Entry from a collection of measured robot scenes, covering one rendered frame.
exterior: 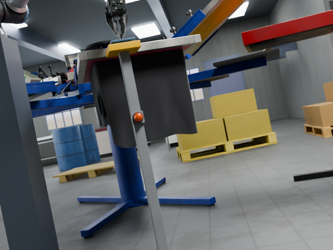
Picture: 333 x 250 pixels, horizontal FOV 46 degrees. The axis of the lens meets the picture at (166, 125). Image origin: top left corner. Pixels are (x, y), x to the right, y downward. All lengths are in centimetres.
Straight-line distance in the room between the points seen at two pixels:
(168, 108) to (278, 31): 114
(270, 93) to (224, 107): 635
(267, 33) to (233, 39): 958
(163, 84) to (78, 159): 671
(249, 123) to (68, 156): 426
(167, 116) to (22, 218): 90
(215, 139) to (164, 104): 366
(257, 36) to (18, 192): 179
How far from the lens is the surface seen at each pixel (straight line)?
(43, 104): 290
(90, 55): 182
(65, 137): 852
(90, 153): 908
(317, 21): 282
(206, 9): 281
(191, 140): 548
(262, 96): 1226
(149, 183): 163
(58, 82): 270
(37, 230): 215
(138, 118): 157
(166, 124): 194
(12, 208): 218
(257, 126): 568
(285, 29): 280
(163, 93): 194
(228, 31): 1240
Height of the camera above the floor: 61
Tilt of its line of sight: 1 degrees down
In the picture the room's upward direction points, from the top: 11 degrees counter-clockwise
